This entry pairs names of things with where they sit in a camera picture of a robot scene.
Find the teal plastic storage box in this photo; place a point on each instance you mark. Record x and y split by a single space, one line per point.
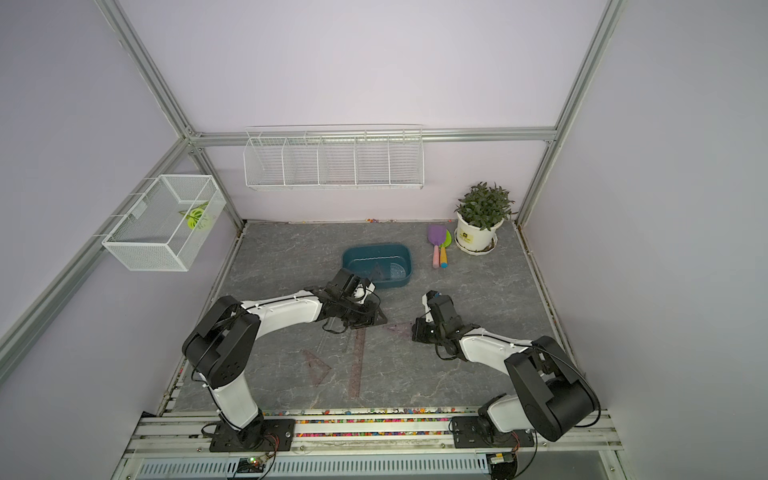
387 265

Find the green leaf toy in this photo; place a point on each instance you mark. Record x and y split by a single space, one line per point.
197 218

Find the long white wire wall basket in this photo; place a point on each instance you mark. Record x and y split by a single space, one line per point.
349 156

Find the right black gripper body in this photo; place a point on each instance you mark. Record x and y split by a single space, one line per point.
427 332

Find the purple toy shovel pink handle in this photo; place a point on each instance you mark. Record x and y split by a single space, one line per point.
436 235

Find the purple triangle ruler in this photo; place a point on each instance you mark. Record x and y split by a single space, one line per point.
400 330

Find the white mesh side basket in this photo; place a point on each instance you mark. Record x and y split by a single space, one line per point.
152 236

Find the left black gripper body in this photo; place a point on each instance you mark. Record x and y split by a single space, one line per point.
356 314

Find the potted green plant white pot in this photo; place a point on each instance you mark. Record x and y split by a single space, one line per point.
480 213

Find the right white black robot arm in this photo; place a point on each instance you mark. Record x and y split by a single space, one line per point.
551 395

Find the pink triangle ruler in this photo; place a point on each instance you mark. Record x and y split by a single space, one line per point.
318 370
377 273

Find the long pink straight ruler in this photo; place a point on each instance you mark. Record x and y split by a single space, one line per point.
355 379

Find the aluminium rail frame front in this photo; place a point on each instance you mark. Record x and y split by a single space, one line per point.
370 444

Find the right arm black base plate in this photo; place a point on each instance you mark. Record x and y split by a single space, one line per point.
472 432

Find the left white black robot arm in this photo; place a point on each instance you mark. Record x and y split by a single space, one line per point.
221 344

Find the clear blue protractor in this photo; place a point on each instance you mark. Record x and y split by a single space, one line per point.
397 272

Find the green circuit board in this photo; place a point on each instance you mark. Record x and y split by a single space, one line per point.
251 465

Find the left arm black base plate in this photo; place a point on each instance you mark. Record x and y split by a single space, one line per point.
266 435

